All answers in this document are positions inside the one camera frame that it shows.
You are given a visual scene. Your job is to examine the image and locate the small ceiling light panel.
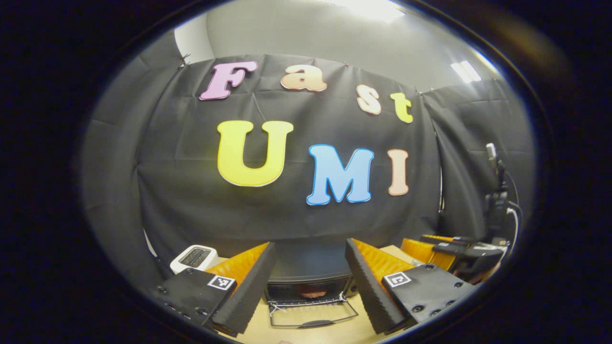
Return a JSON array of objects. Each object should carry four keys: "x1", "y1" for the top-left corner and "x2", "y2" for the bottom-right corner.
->
[{"x1": 450, "y1": 61, "x2": 482, "y2": 84}]

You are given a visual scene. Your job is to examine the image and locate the white toaster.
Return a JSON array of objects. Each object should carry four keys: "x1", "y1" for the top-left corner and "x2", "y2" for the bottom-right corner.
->
[{"x1": 170, "y1": 245, "x2": 220, "y2": 275}]

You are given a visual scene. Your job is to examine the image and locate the black electric oven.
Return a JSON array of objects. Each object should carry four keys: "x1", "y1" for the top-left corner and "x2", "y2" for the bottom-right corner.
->
[{"x1": 262, "y1": 241, "x2": 360, "y2": 330}]

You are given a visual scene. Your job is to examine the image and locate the black tripod stand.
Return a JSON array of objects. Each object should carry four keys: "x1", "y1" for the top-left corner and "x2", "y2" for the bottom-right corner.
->
[{"x1": 484, "y1": 142, "x2": 523, "y2": 245}]

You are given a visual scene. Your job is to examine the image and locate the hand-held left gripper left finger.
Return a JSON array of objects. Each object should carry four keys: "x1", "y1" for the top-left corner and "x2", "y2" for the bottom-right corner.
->
[{"x1": 153, "y1": 243, "x2": 276, "y2": 334}]

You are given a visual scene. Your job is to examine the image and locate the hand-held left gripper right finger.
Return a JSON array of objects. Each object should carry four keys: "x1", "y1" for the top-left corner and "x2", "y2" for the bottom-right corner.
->
[{"x1": 345, "y1": 238, "x2": 479, "y2": 334}]

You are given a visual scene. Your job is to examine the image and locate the large ceiling light panel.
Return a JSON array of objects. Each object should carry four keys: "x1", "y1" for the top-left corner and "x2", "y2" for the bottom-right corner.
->
[{"x1": 330, "y1": 0, "x2": 407, "y2": 23}]

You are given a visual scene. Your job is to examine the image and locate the black backdrop cloth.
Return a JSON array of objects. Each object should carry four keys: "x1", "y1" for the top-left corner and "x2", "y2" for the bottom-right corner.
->
[{"x1": 81, "y1": 31, "x2": 536, "y2": 287}]

